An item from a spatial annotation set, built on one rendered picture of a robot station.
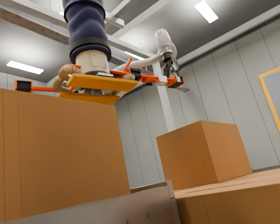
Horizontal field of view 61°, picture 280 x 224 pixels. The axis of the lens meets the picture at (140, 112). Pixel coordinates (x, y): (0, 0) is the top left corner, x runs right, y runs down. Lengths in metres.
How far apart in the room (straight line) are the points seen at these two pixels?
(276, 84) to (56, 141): 10.27
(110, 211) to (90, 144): 0.27
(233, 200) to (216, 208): 0.07
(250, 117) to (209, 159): 9.32
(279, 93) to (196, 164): 9.20
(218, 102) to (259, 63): 2.31
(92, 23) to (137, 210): 0.96
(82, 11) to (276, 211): 1.21
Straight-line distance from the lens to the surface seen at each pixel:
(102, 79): 1.11
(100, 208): 0.66
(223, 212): 0.86
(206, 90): 11.64
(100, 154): 0.87
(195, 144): 1.60
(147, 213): 0.78
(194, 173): 1.62
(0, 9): 5.97
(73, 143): 0.81
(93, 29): 1.32
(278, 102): 10.61
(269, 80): 10.84
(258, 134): 10.72
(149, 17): 8.53
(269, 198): 0.81
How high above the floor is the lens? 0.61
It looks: 18 degrees up
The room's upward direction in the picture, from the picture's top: 12 degrees counter-clockwise
